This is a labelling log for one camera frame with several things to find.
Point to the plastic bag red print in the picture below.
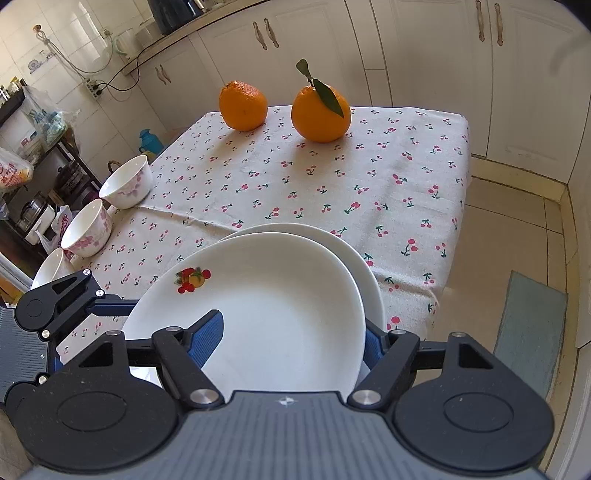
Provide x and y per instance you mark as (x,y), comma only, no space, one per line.
(14,173)

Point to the white bag red print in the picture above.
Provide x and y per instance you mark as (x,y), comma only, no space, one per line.
(60,224)

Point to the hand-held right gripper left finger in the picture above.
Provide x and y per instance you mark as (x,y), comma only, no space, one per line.
(207,337)

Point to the silver cooking pot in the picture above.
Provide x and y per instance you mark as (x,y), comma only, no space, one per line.
(34,210)

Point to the cherry print tablecloth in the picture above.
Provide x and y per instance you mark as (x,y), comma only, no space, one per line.
(323,194)

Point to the white power strip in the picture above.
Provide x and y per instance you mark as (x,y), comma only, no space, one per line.
(94,87)

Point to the white electric kettle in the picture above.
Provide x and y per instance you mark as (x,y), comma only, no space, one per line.
(124,44)

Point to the large white plate fruit print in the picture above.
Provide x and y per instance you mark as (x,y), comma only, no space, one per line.
(355,267)
(277,314)

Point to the orange without leaf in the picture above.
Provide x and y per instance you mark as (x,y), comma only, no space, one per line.
(243,106)

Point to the black air fryer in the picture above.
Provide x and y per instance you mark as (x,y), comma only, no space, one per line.
(171,16)

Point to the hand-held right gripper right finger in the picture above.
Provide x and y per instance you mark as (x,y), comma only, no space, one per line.
(373,344)

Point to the white bowl pink floral print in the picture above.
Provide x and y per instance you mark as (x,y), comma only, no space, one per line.
(48,270)
(127,182)
(87,230)

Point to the white countertop appliance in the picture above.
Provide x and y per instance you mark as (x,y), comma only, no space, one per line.
(147,32)

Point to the dark cooking pot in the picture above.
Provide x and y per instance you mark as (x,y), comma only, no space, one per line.
(69,177)

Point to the kitchen countertop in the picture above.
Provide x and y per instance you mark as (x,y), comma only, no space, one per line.
(184,34)

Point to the orange with green leaves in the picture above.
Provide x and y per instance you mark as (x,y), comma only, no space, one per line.
(318,117)

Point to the clear plastic bag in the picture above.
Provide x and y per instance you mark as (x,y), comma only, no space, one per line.
(44,120)

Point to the dark metal storage rack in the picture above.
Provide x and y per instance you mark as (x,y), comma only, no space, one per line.
(76,159)

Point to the blue thermos jug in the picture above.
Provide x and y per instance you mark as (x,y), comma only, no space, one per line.
(151,142)

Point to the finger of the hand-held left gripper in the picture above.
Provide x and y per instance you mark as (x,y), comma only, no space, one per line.
(57,364)
(111,307)

